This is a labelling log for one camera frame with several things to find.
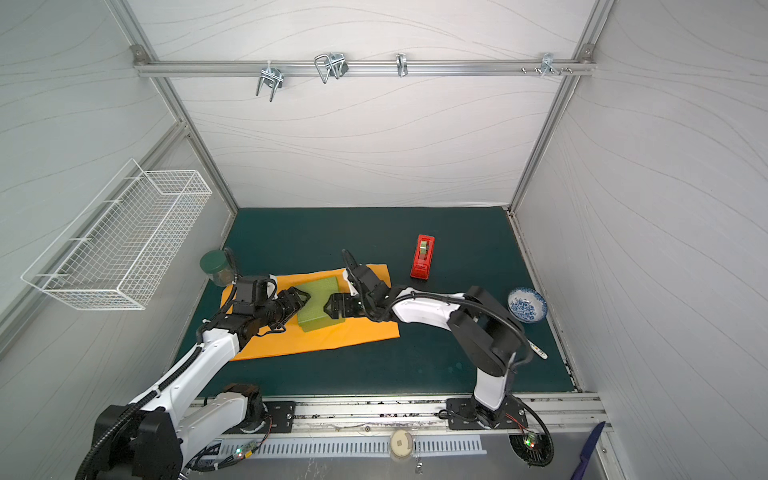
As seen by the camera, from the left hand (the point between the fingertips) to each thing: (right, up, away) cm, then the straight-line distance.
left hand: (309, 296), depth 85 cm
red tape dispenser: (+35, +10, +13) cm, 39 cm away
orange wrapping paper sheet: (-12, +4, -20) cm, 24 cm away
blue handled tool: (+70, -34, -16) cm, 80 cm away
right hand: (+9, -1, 0) cm, 9 cm away
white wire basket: (-39, +12, -18) cm, 44 cm away
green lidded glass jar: (-31, +9, +6) cm, 33 cm away
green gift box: (+2, -5, -2) cm, 6 cm away
